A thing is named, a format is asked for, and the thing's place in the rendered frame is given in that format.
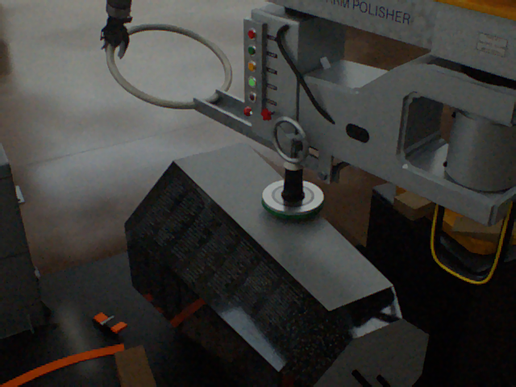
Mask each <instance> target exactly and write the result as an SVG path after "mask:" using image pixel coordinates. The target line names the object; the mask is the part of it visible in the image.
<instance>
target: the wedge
mask: <svg viewBox="0 0 516 387"><path fill-rule="evenodd" d="M502 221H503V219H501V220H500V221H499V222H498V223H496V224H495V225H491V226H490V227H487V226H485V225H483V224H481V223H478V222H476V221H474V220H472V219H470V218H467V217H458V216H457V217H456V220H455V223H454V226H452V229H451V233H452V234H457V235H464V236H467V237H472V238H475V239H482V240H486V241H489V242H494V243H497V241H498V237H499V234H500V230H501V225H502ZM515 228H516V219H515V220H514V226H513V230H512V233H511V237H510V242H509V246H512V243H513V240H514V234H515Z"/></svg>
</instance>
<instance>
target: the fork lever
mask: <svg viewBox="0 0 516 387"><path fill-rule="evenodd" d="M215 93H217V94H218V96H219V100H218V101H216V102H214V103H212V104H210V103H208V102H206V101H204V100H202V99H200V98H198V97H193V100H194V101H195V102H196V105H197V107H196V108H194V109H195V110H197V111H199V112H201V113H202V114H203V115H205V116H206V117H208V118H210V119H213V120H214V121H216V122H218V123H221V124H222V125H224V126H226V127H228V128H230V129H232V130H234V131H237V132H239V133H240V134H242V135H245V136H247V137H248V138H250V139H253V140H254V141H256V142H257V143H259V144H262V145H264V146H265V147H267V148H270V149H272V150H274V151H277V150H276V149H275V147H274V144H273V143H271V142H269V141H267V140H266V139H263V138H261V137H259V136H257V135H254V134H253V133H252V116H251V117H247V115H245V114H244V112H243V111H244V109H245V108H246V107H248V106H246V105H244V100H243V99H241V98H238V97H236V96H234V95H232V94H229V93H227V92H225V91H223V90H221V89H216V90H215ZM301 154H302V150H300V151H298V152H293V157H294V158H297V157H299V156H300V155H301ZM333 158H335V160H337V161H339V163H338V164H336V165H333V169H332V181H333V182H335V183H337V182H339V170H340V169H343V168H345V167H347V166H350V167H353V168H354V169H357V170H359V171H360V170H361V169H359V168H357V167H355V166H353V165H351V164H348V163H345V162H343V161H341V160H339V158H336V157H333ZM318 160H319V157H317V156H315V155H313V154H311V153H308V155H307V157H306V158H305V160H304V161H303V162H302V163H300V165H302V166H303V167H305V168H307V169H309V170H312V171H314V172H316V173H317V174H318V178H319V179H320V180H321V181H325V180H326V179H327V175H326V174H325V173H324V171H318Z"/></svg>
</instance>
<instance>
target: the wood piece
mask: <svg viewBox="0 0 516 387"><path fill-rule="evenodd" d="M434 208H435V203H433V202H431V200H429V199H426V198H424V197H422V196H420V195H417V194H416V193H413V192H411V191H407V192H405V193H402V194H399V195H398V196H395V197H393V209H394V210H396V211H397V212H399V213H400V214H403V215H404V216H406V217H407V218H408V219H410V220H411V221H414V220H416V219H418V218H421V217H423V216H425V215H427V214H430V213H432V212H434Z"/></svg>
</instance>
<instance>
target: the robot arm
mask: <svg viewBox="0 0 516 387"><path fill-rule="evenodd" d="M131 4H132V0H106V13H107V15H108V17H107V20H106V25H105V26H104V27H103V28H102V30H101V39H100V41H102V40H104V42H103V43H104V44H103V45H102V47H101V50H102V49H104V50H105V53H106V50H107V48H108V45H109V44H110V46H113V47H115V46H116V48H117V47H118V46H119V51H118V54H117V57H119V59H120V60H121V59H122V58H123V56H124V54H125V52H126V50H127V47H128V44H129V43H130V36H129V32H127V31H128V29H127V26H125V25H124V23H131V21H132V19H133V16H131V12H132V9H131ZM102 32H103V36H102Z"/></svg>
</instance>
